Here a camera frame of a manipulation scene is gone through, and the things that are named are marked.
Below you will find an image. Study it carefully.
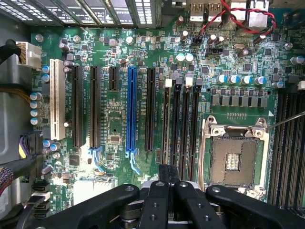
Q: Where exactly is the metal ethernet port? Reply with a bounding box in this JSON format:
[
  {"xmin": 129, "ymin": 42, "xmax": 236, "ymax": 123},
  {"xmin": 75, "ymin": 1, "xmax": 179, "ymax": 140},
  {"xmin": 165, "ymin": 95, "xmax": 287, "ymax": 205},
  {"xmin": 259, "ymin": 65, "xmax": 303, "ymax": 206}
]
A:
[{"xmin": 246, "ymin": 0, "xmax": 270, "ymax": 28}]

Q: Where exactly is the black SATA cable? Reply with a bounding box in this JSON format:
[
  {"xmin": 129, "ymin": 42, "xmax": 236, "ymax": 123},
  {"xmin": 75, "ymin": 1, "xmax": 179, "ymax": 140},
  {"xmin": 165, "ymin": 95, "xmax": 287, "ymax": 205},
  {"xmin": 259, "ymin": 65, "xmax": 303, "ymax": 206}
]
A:
[{"xmin": 16, "ymin": 190, "xmax": 52, "ymax": 229}]

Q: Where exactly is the purple wire connector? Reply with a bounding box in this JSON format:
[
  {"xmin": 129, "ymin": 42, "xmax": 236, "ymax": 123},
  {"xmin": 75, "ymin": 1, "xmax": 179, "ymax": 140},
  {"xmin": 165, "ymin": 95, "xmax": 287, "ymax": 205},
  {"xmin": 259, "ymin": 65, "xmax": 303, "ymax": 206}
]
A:
[{"xmin": 19, "ymin": 134, "xmax": 44, "ymax": 160}]

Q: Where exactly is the black latch RAM slot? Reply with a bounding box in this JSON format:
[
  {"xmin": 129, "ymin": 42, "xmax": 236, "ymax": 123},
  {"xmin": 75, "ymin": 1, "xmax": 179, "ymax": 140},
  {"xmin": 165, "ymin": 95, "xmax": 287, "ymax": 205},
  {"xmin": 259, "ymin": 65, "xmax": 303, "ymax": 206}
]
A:
[
  {"xmin": 171, "ymin": 78, "xmax": 182, "ymax": 178},
  {"xmin": 188, "ymin": 80, "xmax": 201, "ymax": 182}
]

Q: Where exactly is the yellow wire bundle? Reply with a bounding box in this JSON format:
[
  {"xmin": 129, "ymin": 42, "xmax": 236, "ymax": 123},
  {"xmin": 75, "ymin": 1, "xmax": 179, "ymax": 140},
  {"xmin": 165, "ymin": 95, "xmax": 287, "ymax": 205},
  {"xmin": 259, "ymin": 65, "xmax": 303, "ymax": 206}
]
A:
[{"xmin": 0, "ymin": 86, "xmax": 32, "ymax": 104}]

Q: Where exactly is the CPU socket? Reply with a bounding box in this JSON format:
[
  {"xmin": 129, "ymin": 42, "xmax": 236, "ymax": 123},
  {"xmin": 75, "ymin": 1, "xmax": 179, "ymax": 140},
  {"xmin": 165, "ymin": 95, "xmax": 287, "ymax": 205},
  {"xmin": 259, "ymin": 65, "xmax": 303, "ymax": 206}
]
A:
[{"xmin": 201, "ymin": 115, "xmax": 270, "ymax": 199}]

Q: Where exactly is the white latch RAM slot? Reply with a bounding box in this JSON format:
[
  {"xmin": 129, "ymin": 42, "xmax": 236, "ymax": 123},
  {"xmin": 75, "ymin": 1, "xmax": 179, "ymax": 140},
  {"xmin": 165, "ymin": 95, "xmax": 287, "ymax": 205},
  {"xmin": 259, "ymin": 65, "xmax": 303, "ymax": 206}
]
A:
[
  {"xmin": 180, "ymin": 73, "xmax": 194, "ymax": 181},
  {"xmin": 161, "ymin": 79, "xmax": 173, "ymax": 166}
]

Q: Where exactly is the short black expansion slot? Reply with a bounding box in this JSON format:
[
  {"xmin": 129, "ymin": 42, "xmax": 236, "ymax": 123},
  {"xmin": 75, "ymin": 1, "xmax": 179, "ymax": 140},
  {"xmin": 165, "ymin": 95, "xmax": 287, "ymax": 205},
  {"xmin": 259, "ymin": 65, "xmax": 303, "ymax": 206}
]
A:
[{"xmin": 109, "ymin": 66, "xmax": 119, "ymax": 91}]

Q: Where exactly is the braided multicolour cable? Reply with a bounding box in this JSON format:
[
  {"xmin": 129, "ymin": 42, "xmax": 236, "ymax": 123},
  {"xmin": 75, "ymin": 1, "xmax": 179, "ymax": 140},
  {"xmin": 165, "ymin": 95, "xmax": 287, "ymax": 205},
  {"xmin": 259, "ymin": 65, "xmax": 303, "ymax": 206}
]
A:
[{"xmin": 0, "ymin": 166, "xmax": 14, "ymax": 194}]

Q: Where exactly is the metal USB port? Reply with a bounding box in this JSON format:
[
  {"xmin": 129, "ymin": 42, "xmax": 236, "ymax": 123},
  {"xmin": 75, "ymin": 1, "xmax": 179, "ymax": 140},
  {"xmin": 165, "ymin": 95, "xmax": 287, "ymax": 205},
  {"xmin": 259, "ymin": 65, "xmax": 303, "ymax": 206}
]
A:
[
  {"xmin": 207, "ymin": 2, "xmax": 224, "ymax": 21},
  {"xmin": 189, "ymin": 2, "xmax": 206, "ymax": 21}
]

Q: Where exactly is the thin metal locking lever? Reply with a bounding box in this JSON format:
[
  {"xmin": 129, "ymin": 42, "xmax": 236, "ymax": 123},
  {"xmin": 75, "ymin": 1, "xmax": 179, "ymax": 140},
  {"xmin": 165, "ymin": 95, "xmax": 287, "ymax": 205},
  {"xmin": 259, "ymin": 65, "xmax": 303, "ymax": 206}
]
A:
[
  {"xmin": 198, "ymin": 140, "xmax": 206, "ymax": 191},
  {"xmin": 265, "ymin": 111, "xmax": 305, "ymax": 132}
]

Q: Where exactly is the long black expansion slot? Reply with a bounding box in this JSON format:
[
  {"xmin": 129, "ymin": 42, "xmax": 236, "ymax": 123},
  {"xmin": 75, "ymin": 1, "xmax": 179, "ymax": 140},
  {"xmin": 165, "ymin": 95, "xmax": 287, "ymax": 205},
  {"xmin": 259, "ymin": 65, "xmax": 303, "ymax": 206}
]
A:
[
  {"xmin": 89, "ymin": 65, "xmax": 101, "ymax": 149},
  {"xmin": 144, "ymin": 67, "xmax": 156, "ymax": 152},
  {"xmin": 71, "ymin": 65, "xmax": 83, "ymax": 148}
]

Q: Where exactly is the black sleeved power cable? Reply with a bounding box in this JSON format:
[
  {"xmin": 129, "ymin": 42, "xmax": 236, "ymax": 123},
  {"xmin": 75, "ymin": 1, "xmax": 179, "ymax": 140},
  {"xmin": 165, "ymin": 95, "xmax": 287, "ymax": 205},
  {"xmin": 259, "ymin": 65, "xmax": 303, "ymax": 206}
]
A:
[{"xmin": 0, "ymin": 39, "xmax": 21, "ymax": 65}]

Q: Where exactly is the white expansion slot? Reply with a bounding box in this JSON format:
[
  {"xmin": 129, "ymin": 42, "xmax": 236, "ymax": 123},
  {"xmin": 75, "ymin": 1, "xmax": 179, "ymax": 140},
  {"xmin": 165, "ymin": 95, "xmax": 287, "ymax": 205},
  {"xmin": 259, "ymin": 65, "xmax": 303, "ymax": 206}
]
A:
[{"xmin": 49, "ymin": 59, "xmax": 66, "ymax": 141}]

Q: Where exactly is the green motherboard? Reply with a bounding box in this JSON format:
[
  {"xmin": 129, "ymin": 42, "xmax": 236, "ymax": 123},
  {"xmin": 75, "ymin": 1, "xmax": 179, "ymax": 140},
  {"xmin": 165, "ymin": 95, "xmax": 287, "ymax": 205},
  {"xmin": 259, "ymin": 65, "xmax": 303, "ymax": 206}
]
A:
[{"xmin": 30, "ymin": 0, "xmax": 305, "ymax": 217}]

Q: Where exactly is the blue expansion slot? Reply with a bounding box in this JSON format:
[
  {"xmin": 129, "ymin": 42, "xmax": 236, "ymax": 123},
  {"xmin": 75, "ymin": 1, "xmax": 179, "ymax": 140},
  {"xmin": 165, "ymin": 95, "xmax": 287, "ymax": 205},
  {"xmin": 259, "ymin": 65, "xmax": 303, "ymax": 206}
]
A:
[{"xmin": 125, "ymin": 66, "xmax": 141, "ymax": 175}]

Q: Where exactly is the white power connector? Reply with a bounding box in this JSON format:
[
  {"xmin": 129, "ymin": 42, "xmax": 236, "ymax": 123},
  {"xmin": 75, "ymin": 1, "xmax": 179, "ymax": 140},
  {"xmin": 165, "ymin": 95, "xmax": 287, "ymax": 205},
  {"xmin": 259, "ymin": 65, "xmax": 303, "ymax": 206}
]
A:
[{"xmin": 15, "ymin": 42, "xmax": 43, "ymax": 70}]

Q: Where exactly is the red black twisted wire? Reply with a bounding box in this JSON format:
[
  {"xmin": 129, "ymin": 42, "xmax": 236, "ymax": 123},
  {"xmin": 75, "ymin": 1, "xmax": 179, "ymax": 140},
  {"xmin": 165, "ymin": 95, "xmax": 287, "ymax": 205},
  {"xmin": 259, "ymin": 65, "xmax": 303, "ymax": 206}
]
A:
[{"xmin": 199, "ymin": 0, "xmax": 277, "ymax": 42}]

